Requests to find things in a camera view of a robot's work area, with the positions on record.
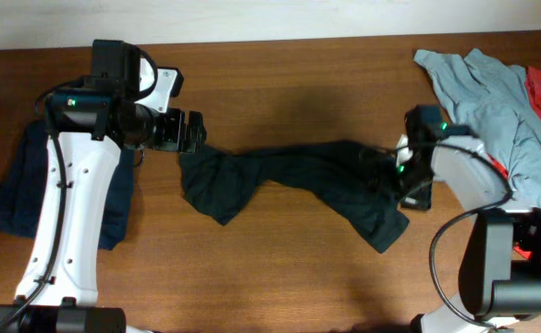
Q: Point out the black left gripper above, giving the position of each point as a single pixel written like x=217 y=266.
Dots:
x=171 y=140

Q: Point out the dark green shirt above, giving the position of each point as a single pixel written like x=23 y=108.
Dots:
x=219 y=184

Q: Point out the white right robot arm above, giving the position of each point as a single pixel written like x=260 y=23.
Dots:
x=499 y=280

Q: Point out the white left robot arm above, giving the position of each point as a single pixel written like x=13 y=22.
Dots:
x=123 y=103

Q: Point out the light blue shirt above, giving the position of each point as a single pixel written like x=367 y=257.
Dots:
x=459 y=83

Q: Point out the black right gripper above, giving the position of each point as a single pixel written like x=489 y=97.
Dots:
x=382 y=171

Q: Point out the navy blue folded garment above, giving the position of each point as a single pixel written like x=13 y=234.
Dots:
x=21 y=192

